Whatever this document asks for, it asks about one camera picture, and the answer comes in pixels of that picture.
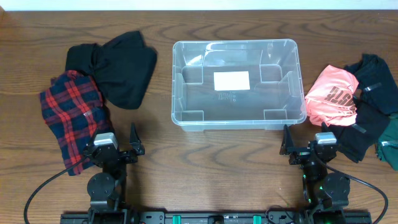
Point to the black garment with tape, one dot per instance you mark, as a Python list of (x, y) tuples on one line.
[(358, 137)]

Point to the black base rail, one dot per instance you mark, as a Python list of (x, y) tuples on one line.
[(268, 217)]

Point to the navy garment with tape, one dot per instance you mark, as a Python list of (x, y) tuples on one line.
[(376, 83)]

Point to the dark green garment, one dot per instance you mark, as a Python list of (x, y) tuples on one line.
[(386, 146)]

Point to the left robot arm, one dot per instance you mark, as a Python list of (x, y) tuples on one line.
[(107, 189)]

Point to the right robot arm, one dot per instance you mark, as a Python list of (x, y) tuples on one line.
[(326, 193)]

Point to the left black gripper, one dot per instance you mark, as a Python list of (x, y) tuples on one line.
[(123, 155)]

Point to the salmon pink printed t-shirt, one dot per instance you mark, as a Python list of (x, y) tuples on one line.
[(330, 99)]

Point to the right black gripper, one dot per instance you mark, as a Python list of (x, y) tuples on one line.
[(301, 153)]

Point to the large black garment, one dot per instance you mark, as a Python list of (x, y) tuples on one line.
[(122, 68)]

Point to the clear plastic storage container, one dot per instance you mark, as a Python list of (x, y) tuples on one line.
[(276, 96)]

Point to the white label in container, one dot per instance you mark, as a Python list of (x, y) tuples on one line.
[(231, 81)]

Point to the red navy plaid shirt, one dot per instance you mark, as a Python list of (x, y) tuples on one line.
[(73, 108)]

